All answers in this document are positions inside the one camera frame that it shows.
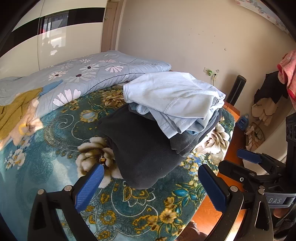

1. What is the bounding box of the cream fluffy sweater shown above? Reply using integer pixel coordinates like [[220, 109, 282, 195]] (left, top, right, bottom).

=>
[[1, 97, 43, 150]]

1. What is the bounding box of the grey folded sweatshirt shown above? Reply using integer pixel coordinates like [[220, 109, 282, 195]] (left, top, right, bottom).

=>
[[128, 102, 223, 158]]

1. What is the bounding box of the white black glossy wardrobe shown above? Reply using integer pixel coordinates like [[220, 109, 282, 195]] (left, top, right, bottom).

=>
[[1, 1, 107, 78]]

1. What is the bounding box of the olive green knit sweater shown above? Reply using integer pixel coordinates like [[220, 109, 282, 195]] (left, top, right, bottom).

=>
[[0, 87, 43, 140]]

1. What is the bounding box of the pink hanging cloth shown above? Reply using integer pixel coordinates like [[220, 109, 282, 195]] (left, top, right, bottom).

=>
[[277, 50, 296, 108]]

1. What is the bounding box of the light blue printed t-shirt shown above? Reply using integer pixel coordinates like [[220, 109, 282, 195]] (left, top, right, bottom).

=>
[[123, 71, 226, 138]]

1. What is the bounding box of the beige hanging garment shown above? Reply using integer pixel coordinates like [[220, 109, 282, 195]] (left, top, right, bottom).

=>
[[251, 98, 278, 126]]

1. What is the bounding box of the teal floral plush blanket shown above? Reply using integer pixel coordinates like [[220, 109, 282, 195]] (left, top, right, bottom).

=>
[[1, 86, 235, 240]]

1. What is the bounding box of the blue detergent bottle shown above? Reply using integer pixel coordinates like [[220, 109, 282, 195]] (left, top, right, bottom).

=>
[[236, 114, 249, 131]]

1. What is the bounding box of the black upright speaker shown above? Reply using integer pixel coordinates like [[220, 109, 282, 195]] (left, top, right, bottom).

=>
[[226, 75, 246, 106]]

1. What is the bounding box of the blue daisy print duvet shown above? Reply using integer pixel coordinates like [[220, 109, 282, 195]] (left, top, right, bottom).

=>
[[1, 51, 171, 118]]

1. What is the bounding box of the dark navy fleece garment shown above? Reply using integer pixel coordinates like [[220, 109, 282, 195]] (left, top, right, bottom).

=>
[[98, 104, 223, 190]]

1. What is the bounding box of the black hanging garment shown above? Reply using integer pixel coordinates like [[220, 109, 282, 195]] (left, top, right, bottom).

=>
[[254, 71, 288, 104]]

